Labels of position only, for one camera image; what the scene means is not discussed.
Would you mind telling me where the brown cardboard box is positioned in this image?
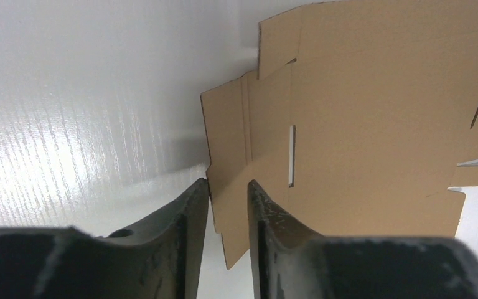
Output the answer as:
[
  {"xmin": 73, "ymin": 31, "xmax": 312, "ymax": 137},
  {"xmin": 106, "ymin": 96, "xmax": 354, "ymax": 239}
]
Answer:
[{"xmin": 201, "ymin": 1, "xmax": 478, "ymax": 268}]

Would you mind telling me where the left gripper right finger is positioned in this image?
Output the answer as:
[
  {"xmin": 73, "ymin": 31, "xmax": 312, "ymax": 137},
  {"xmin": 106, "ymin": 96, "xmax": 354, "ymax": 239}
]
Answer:
[{"xmin": 248, "ymin": 181, "xmax": 478, "ymax": 298}]

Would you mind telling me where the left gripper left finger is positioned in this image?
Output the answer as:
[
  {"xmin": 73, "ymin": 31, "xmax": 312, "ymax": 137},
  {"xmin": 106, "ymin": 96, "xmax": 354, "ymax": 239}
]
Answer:
[{"xmin": 0, "ymin": 178, "xmax": 209, "ymax": 298}]

